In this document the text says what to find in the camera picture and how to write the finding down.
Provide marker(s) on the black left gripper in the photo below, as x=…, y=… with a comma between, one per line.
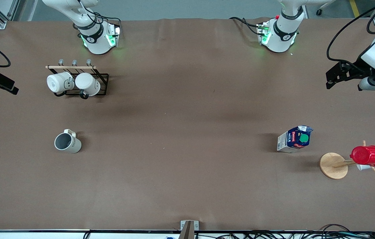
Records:
x=355, y=69

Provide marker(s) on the small white cup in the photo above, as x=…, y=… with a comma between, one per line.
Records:
x=362, y=167

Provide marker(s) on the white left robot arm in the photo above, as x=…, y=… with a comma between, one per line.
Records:
x=282, y=31

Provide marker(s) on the blue milk carton green cap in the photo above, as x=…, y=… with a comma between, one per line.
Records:
x=293, y=141

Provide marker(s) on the white mug with face print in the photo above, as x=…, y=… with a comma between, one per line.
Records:
x=57, y=83

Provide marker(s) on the black chair caster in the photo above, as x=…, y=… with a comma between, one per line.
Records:
x=319, y=12

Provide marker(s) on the wooden mug tree stand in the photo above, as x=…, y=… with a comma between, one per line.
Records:
x=333, y=165

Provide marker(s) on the grey metal camera bracket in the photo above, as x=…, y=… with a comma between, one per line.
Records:
x=189, y=227

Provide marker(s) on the red plastic cup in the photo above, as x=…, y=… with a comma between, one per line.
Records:
x=368, y=156

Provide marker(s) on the plain white mug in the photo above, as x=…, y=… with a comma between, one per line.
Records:
x=87, y=83

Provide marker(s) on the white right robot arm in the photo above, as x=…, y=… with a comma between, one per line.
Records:
x=96, y=39

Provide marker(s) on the beige mug with dark inside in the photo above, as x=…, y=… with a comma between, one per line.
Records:
x=69, y=143

